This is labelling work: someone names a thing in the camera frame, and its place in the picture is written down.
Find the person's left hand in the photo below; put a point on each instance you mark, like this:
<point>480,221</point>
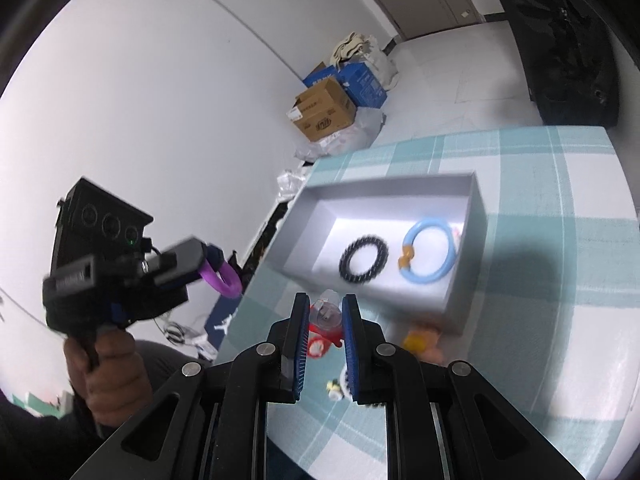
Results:
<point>119,386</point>

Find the cream tote bag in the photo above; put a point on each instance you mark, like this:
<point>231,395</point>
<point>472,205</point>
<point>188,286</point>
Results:
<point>356,48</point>

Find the brown cardboard box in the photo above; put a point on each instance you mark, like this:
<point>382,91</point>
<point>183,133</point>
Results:
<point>322,109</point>

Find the blue cardboard box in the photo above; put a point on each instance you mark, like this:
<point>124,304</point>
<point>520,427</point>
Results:
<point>357,81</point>

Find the grey plastic mailer bag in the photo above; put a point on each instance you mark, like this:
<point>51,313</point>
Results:
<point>358,136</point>

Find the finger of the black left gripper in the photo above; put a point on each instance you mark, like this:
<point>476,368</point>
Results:
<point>212,258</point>

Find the pink yellow toy figure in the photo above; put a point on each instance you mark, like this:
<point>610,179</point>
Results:
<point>423,342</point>

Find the blue shopping bag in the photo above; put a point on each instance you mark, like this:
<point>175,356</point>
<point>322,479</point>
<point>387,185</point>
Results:
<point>219,320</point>

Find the teal plaid tablecloth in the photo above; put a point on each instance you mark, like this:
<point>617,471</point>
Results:
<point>555,319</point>

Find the grey open jewelry box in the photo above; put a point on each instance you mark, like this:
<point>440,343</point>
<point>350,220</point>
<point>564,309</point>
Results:
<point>410,248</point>

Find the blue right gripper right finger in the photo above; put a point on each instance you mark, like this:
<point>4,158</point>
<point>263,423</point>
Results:
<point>361,338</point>

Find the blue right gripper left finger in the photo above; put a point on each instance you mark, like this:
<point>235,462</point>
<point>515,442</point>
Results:
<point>290,337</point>

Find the black backpack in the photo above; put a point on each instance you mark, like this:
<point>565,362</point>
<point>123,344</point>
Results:
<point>568,60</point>

